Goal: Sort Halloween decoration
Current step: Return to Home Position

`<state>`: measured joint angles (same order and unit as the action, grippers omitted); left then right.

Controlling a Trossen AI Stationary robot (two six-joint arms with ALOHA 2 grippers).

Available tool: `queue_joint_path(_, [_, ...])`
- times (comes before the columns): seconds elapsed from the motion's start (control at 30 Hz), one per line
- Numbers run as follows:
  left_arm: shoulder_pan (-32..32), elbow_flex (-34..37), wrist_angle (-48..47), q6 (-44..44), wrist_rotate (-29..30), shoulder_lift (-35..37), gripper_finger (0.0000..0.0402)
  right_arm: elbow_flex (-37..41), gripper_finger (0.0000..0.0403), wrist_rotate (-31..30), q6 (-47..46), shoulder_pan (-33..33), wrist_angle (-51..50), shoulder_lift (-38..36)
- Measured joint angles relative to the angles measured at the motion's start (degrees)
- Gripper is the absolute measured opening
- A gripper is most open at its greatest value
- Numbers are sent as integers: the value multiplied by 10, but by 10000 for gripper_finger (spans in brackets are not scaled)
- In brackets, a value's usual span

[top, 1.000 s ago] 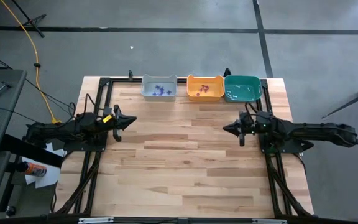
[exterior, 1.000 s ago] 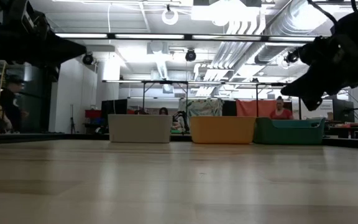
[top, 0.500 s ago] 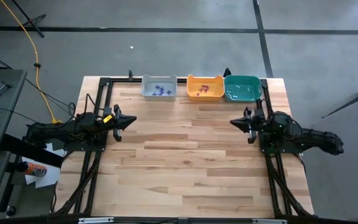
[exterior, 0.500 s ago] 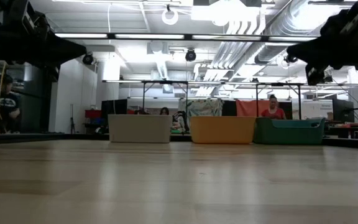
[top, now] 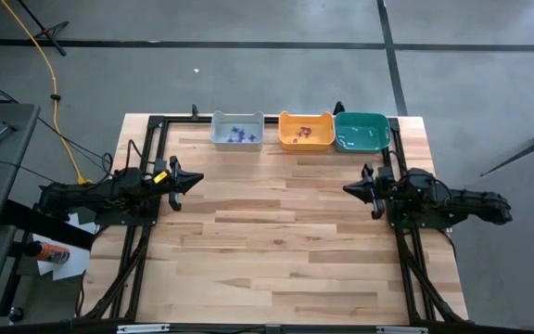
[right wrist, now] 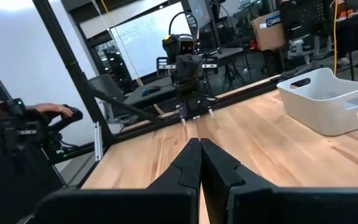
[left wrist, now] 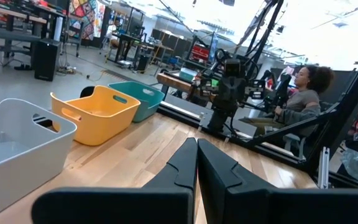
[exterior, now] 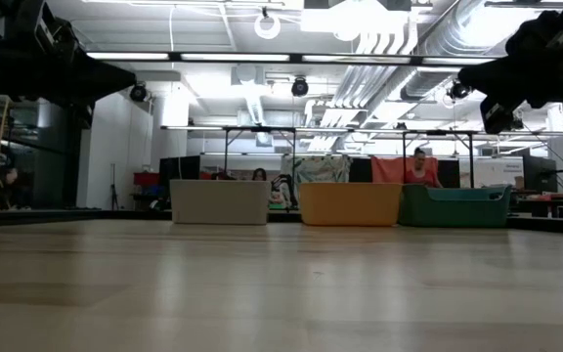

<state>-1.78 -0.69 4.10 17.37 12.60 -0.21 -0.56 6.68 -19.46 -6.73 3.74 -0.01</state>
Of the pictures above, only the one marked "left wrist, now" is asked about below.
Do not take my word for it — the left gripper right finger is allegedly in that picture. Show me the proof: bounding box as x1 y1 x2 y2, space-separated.
197 138 358 224

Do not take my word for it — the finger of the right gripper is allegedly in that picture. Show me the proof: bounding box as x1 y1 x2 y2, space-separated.
218 78 234 107
232 77 247 106

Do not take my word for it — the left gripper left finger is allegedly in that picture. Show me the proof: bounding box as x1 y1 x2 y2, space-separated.
31 138 198 224

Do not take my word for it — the red storage bin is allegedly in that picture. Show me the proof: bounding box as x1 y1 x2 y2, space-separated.
190 44 210 62

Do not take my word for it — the small teal box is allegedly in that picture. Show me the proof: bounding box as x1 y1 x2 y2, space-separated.
178 67 198 82

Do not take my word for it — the wooden side table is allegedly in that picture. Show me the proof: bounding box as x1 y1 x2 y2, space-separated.
156 72 204 102

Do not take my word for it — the seated person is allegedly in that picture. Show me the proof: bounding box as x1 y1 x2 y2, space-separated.
239 64 335 138

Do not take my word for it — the grey office chair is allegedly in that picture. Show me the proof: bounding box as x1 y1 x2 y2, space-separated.
282 101 334 161

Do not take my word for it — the teal plastic bin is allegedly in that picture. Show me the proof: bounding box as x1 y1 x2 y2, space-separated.
108 81 166 123

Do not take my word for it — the orange plastic bin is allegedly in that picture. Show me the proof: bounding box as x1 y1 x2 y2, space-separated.
50 85 142 147

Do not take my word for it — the black desk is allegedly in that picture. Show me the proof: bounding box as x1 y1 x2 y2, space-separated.
106 32 150 68

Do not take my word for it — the white plastic bin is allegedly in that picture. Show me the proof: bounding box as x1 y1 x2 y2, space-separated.
0 98 78 223

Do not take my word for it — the patterned hanging cloth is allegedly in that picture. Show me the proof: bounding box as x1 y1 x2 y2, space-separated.
68 0 106 41

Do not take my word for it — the white paper roll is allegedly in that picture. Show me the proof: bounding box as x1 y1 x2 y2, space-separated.
53 16 64 42

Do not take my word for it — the black computer tower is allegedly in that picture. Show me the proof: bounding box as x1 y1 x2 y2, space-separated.
34 38 62 82

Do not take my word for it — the grey workbench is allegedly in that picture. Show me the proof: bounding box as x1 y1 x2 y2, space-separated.
0 0 67 68

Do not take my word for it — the black camera mast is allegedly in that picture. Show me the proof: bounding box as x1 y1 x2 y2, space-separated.
234 0 285 78

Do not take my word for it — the silver metal bracket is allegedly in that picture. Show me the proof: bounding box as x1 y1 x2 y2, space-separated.
317 146 331 190

